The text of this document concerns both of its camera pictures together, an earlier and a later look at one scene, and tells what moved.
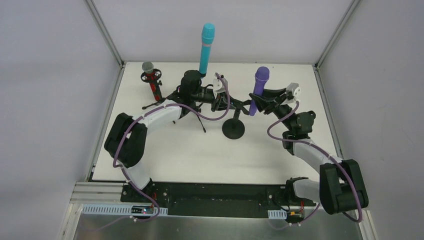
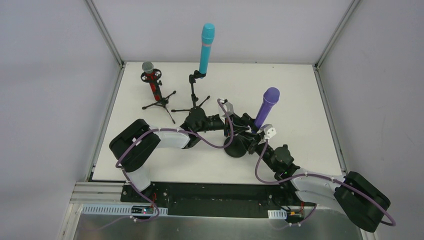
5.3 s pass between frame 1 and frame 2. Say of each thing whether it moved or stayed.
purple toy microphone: moved
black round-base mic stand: moved
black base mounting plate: stayed
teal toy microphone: stayed
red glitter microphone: stayed
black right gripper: moved
